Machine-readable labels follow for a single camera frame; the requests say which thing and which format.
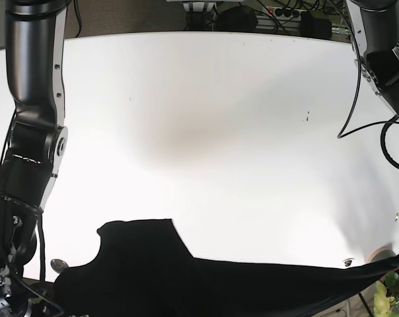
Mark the left silver table grommet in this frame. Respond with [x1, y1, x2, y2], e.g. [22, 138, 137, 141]
[50, 259, 69, 274]

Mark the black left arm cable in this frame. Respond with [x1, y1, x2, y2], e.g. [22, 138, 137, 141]
[337, 19, 399, 174]

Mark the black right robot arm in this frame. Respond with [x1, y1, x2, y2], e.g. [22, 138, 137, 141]
[0, 1, 69, 316]

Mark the silver table grommet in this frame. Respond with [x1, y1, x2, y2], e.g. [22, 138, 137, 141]
[50, 259, 69, 274]
[342, 258, 355, 267]

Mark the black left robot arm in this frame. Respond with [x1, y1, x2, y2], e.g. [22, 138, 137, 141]
[345, 1, 399, 170]

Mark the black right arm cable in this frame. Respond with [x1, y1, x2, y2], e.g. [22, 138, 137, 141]
[7, 214, 65, 314]

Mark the right silver table grommet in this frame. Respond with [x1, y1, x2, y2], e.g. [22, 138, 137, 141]
[342, 258, 355, 267]

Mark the grey plant pot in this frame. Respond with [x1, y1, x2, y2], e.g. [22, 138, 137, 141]
[367, 244, 396, 264]

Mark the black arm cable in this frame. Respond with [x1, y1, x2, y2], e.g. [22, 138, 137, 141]
[7, 214, 65, 314]
[337, 19, 399, 174]

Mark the green potted plant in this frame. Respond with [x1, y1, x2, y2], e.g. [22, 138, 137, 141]
[373, 270, 399, 317]

